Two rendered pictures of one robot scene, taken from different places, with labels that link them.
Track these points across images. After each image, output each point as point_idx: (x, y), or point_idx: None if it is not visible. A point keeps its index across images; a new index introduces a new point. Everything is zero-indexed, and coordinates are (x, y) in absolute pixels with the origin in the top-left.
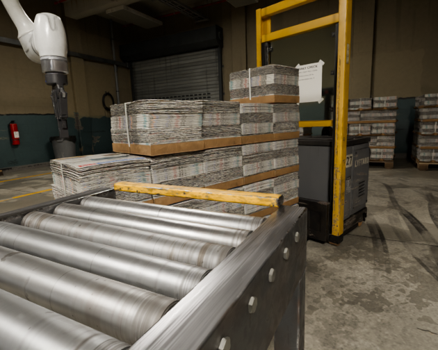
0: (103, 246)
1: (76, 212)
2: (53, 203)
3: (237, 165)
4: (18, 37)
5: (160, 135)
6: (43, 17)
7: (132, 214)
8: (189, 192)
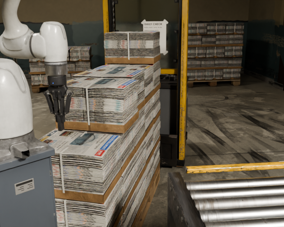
0: None
1: (211, 193)
2: (184, 192)
3: (143, 122)
4: (10, 38)
5: (125, 115)
6: (57, 28)
7: (247, 188)
8: (245, 167)
